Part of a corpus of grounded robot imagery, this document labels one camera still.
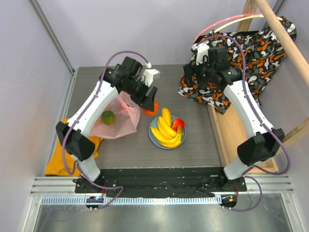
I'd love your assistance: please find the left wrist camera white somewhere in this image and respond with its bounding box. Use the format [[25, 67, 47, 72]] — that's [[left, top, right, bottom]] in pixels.
[[140, 63, 161, 87]]

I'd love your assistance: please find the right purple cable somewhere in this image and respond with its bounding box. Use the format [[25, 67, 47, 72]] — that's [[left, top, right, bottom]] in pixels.
[[193, 35, 292, 212]]

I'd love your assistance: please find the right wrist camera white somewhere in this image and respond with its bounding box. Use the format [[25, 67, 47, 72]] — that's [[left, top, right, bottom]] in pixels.
[[191, 43, 210, 66]]

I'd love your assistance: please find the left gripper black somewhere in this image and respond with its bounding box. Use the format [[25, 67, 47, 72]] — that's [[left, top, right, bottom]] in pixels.
[[124, 78, 158, 112]]

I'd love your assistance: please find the wooden rack frame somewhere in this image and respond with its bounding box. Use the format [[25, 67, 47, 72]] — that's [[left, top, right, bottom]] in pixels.
[[200, 0, 309, 179]]

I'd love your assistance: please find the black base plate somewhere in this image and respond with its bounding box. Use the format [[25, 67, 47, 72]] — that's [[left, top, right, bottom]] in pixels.
[[74, 166, 247, 197]]

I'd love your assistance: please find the green lime fruit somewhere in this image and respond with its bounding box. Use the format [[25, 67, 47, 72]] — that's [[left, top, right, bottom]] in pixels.
[[101, 111, 115, 125]]

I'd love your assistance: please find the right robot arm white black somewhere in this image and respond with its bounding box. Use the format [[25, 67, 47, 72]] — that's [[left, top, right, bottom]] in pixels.
[[184, 43, 284, 191]]

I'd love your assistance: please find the blue plate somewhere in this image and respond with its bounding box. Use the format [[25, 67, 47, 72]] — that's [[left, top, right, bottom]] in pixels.
[[149, 116, 186, 149]]

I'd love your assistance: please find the aluminium rail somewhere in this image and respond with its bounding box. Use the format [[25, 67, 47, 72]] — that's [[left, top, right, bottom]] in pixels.
[[23, 168, 302, 232]]

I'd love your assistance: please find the red orange persimmon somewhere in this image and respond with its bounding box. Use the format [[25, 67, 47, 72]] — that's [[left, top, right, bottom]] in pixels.
[[171, 118, 185, 131]]

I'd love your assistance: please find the orange tangerine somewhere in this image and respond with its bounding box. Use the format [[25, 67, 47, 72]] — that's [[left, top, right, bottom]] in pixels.
[[142, 100, 159, 117]]

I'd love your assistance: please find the yellow banana bunch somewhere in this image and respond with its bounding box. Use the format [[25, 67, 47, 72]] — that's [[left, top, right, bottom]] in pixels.
[[150, 108, 185, 149]]

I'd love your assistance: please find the pink white hoop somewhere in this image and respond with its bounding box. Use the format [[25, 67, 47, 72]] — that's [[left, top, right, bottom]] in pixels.
[[194, 13, 264, 44]]

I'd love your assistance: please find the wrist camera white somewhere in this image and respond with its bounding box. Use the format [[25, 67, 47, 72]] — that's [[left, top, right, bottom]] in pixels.
[[191, 43, 210, 66], [140, 63, 161, 87]]

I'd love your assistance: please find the orange cloth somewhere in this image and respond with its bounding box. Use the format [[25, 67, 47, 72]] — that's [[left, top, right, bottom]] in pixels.
[[44, 117, 103, 177]]

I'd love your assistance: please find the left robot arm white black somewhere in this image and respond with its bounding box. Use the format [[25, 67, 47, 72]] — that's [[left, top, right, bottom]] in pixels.
[[56, 57, 160, 193]]

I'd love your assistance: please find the patterned camouflage cloth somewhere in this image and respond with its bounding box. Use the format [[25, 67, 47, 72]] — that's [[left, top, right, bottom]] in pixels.
[[178, 25, 286, 114]]

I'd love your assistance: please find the pink plastic bag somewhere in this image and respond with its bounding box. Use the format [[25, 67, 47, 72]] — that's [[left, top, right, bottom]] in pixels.
[[90, 92, 140, 139]]

